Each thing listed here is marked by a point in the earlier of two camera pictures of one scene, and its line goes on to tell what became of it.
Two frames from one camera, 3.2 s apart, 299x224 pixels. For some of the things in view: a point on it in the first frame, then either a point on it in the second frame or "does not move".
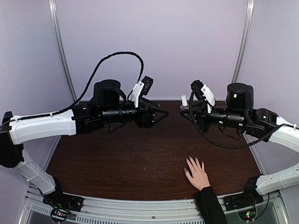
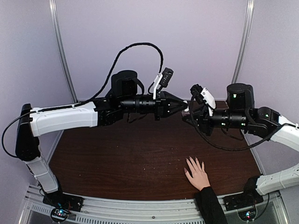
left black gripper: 147,122 to 164,101
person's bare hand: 200,178 does not move
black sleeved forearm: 210,206 does not move
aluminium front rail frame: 275,209 does not move
